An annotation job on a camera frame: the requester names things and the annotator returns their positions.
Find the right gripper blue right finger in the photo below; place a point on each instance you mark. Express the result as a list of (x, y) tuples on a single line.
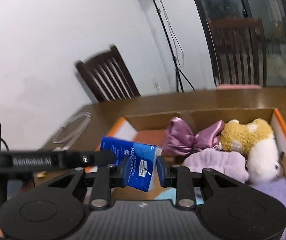
[(164, 172)]

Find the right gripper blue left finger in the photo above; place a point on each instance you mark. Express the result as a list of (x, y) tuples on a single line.
[(120, 176)]

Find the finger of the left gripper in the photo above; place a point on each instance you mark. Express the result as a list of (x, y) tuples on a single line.
[(88, 158)]

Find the blue tissue pack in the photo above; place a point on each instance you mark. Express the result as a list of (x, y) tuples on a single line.
[(141, 161)]

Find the purple satin bow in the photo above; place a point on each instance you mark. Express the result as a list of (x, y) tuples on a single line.
[(180, 140)]

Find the lavender fluffy cloth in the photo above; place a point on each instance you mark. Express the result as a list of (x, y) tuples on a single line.
[(233, 164)]

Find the yellow white plush toy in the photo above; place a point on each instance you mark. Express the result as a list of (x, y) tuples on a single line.
[(256, 142)]

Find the brown scouring sponge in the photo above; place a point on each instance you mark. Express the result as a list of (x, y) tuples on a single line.
[(154, 137)]

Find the orange cardboard box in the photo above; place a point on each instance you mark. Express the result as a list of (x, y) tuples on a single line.
[(126, 127)]

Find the dark wooden chair left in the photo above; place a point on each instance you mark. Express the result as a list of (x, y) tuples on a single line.
[(107, 76)]

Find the dark wooden chair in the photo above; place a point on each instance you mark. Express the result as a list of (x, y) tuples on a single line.
[(107, 76), (240, 51)]

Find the studio light on stand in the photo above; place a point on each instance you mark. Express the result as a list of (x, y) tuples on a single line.
[(174, 46)]

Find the dark wooden chair right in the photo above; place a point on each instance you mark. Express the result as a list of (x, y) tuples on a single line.
[(240, 51)]

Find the sliding glass door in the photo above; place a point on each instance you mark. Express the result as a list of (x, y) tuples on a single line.
[(273, 15)]

